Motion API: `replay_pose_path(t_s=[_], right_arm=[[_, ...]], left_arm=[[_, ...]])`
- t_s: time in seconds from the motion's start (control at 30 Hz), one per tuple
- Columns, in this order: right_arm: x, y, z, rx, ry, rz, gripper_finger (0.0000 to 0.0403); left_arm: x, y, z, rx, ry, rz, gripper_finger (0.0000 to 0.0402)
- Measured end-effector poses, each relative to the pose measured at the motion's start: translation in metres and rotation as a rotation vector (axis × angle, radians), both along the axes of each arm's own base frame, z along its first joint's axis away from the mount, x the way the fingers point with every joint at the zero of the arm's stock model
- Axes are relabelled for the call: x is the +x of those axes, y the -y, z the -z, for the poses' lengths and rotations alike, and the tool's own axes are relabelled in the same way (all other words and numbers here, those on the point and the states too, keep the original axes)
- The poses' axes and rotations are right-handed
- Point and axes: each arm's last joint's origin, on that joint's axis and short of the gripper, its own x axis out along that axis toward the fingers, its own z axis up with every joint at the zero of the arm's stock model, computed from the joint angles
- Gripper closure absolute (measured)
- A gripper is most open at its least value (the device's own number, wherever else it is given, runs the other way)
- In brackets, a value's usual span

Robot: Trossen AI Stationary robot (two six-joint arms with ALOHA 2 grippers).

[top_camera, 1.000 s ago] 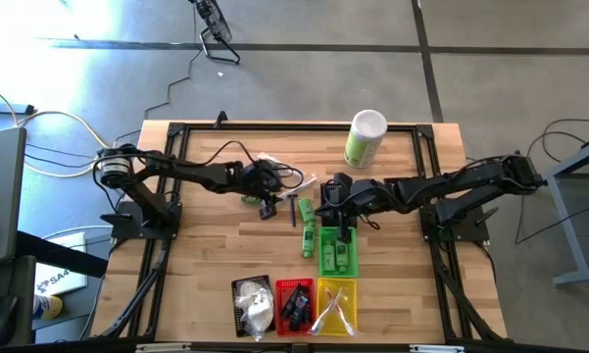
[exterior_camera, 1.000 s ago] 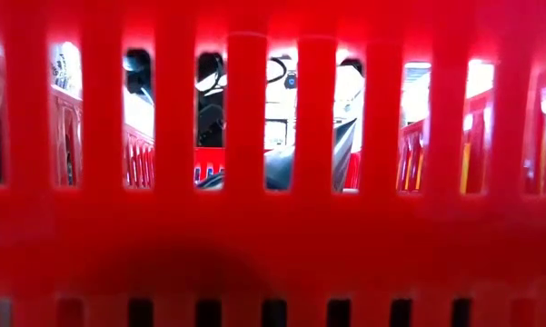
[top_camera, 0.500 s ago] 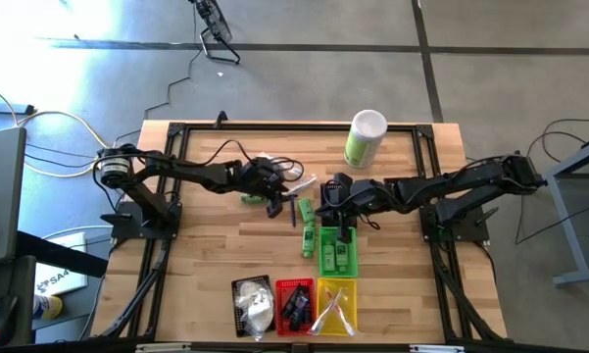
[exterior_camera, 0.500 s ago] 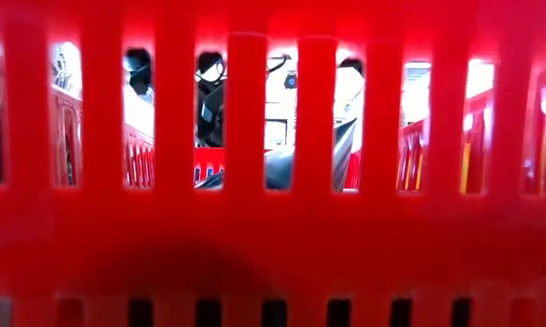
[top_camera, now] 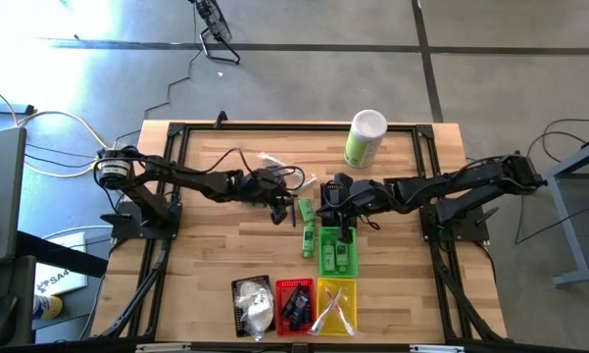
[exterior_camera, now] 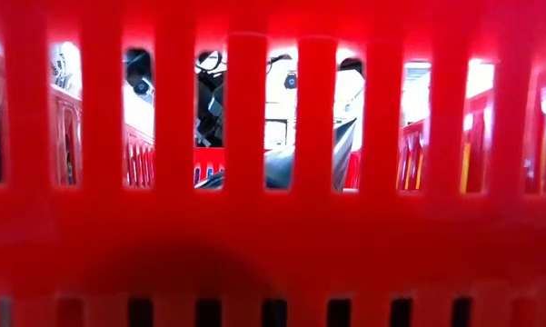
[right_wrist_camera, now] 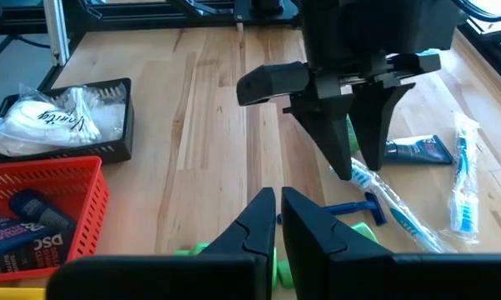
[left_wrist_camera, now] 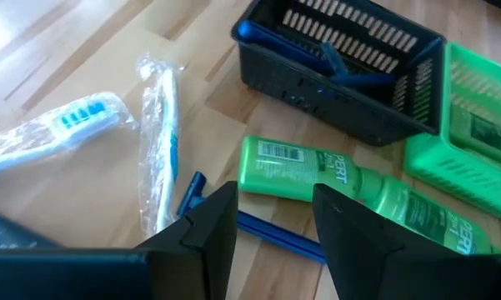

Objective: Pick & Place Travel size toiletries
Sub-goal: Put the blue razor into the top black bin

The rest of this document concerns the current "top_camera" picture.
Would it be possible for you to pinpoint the black desk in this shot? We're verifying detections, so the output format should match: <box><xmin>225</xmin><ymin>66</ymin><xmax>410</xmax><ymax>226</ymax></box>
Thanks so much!
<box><xmin>0</xmin><ymin>229</ymin><xmax>110</xmax><ymax>347</ymax></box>

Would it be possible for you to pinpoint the black floor bar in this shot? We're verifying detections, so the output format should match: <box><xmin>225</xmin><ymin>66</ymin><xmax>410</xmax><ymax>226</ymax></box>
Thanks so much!
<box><xmin>0</xmin><ymin>101</ymin><xmax>36</xmax><ymax>117</ymax></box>

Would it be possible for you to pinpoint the black floor cable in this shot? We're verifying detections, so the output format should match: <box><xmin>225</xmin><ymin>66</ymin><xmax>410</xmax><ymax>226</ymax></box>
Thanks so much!
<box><xmin>513</xmin><ymin>116</ymin><xmax>589</xmax><ymax>246</ymax></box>

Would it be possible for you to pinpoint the grey metal table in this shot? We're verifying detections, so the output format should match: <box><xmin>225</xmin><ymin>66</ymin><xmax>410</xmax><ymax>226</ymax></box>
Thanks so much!
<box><xmin>520</xmin><ymin>135</ymin><xmax>589</xmax><ymax>288</ymax></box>

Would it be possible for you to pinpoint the green travel bottle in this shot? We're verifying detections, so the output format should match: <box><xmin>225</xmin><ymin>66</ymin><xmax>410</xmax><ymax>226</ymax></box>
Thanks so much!
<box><xmin>322</xmin><ymin>242</ymin><xmax>336</xmax><ymax>273</ymax></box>
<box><xmin>301</xmin><ymin>225</ymin><xmax>319</xmax><ymax>260</ymax></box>
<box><xmin>298</xmin><ymin>197</ymin><xmax>318</xmax><ymax>225</ymax></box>
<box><xmin>335</xmin><ymin>241</ymin><xmax>351</xmax><ymax>269</ymax></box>

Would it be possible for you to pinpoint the red toothbrush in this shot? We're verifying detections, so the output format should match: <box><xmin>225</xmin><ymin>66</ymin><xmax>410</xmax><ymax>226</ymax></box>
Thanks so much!
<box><xmin>321</xmin><ymin>286</ymin><xmax>360</xmax><ymax>338</ymax></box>

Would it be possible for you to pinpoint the black fan power cable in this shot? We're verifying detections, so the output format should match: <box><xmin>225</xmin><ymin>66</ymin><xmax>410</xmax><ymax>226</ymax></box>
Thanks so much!
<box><xmin>113</xmin><ymin>46</ymin><xmax>201</xmax><ymax>143</ymax></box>

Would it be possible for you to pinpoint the green slotted plastic basket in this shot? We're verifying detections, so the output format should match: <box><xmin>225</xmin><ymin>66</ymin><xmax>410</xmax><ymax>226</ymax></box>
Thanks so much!
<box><xmin>318</xmin><ymin>226</ymin><xmax>360</xmax><ymax>278</ymax></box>

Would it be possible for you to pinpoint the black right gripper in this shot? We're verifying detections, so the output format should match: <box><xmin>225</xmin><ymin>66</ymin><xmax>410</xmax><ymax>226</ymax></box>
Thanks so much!
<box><xmin>316</xmin><ymin>172</ymin><xmax>376</xmax><ymax>245</ymax></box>

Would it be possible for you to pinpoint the yellow blue white object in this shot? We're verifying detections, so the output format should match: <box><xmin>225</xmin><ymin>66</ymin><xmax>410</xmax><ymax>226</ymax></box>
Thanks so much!
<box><xmin>31</xmin><ymin>292</ymin><xmax>65</xmax><ymax>321</ymax></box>

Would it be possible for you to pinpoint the white printed box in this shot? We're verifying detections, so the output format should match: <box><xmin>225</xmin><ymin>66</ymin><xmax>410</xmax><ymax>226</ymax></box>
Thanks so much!
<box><xmin>32</xmin><ymin>231</ymin><xmax>89</xmax><ymax>297</ymax></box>

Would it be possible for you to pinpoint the yellow slotted plastic basket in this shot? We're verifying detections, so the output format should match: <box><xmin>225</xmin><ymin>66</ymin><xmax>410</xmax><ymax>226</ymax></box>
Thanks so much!
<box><xmin>316</xmin><ymin>277</ymin><xmax>359</xmax><ymax>337</ymax></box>

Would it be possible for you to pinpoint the white toothbrush in clear wrapper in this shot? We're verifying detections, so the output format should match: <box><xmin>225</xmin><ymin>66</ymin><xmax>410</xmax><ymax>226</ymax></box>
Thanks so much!
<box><xmin>307</xmin><ymin>287</ymin><xmax>345</xmax><ymax>337</ymax></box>

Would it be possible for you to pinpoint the silver aluminium bracket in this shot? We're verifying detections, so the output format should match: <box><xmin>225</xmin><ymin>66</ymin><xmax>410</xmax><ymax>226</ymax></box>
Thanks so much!
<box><xmin>409</xmin><ymin>343</ymin><xmax>467</xmax><ymax>353</ymax></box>
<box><xmin>134</xmin><ymin>342</ymin><xmax>193</xmax><ymax>353</ymax></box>

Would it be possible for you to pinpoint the red slotted plastic basket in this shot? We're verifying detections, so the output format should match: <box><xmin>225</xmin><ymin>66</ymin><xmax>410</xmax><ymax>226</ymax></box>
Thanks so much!
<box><xmin>274</xmin><ymin>277</ymin><xmax>317</xmax><ymax>337</ymax></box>

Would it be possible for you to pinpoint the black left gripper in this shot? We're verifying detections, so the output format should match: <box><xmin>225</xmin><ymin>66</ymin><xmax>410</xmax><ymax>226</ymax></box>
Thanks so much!
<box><xmin>237</xmin><ymin>168</ymin><xmax>295</xmax><ymax>226</ymax></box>

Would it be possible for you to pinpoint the black computer mouse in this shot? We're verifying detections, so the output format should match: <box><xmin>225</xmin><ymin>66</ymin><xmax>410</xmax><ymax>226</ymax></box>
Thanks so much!
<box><xmin>0</xmin><ymin>293</ymin><xmax>20</xmax><ymax>345</ymax></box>

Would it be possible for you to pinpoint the white floor cable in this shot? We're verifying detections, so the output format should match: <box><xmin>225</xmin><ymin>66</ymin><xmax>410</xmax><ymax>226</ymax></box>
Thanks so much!
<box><xmin>0</xmin><ymin>79</ymin><xmax>115</xmax><ymax>178</ymax></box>

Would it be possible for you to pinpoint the grey item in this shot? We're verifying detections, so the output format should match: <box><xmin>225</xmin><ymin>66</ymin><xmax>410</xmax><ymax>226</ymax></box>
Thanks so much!
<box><xmin>287</xmin><ymin>312</ymin><xmax>309</xmax><ymax>331</ymax></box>

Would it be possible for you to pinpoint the grey monitor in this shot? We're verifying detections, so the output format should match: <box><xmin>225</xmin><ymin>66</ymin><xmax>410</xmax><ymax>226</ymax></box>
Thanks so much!
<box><xmin>0</xmin><ymin>126</ymin><xmax>28</xmax><ymax>269</ymax></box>

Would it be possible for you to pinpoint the black floor fan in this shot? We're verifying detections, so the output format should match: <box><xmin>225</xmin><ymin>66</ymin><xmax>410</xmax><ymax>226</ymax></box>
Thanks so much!
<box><xmin>189</xmin><ymin>0</ymin><xmax>242</xmax><ymax>67</ymax></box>

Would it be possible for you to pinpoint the green white wipes canister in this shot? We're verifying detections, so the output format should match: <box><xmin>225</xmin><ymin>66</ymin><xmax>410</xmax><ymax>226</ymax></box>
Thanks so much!
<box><xmin>343</xmin><ymin>109</ymin><xmax>389</xmax><ymax>171</ymax></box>

